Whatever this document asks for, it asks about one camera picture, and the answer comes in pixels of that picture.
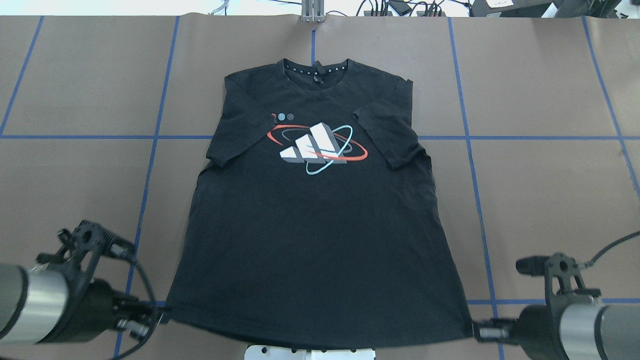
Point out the dark grey equipment box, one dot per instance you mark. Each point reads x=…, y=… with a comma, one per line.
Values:
x=509, y=8

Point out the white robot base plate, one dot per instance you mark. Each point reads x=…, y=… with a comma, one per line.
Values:
x=267, y=352

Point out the aluminium frame post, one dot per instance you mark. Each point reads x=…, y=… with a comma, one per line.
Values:
x=313, y=11

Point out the orange black connector hub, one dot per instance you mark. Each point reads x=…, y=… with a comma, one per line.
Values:
x=383, y=11

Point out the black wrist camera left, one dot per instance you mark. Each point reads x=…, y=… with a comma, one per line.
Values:
x=81, y=250

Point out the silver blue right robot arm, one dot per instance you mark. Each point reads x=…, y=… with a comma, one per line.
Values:
x=578, y=331

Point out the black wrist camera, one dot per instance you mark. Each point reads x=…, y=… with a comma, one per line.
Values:
x=81, y=250
x=563, y=280

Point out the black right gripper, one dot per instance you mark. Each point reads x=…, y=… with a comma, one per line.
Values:
x=539, y=327

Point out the black graphic t-shirt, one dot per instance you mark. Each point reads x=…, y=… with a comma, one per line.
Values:
x=315, y=223

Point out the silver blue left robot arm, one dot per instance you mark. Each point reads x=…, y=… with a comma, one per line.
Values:
x=37, y=308

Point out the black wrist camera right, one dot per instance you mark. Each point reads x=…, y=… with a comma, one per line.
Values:
x=563, y=280

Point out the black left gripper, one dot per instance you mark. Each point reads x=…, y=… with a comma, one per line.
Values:
x=86, y=308

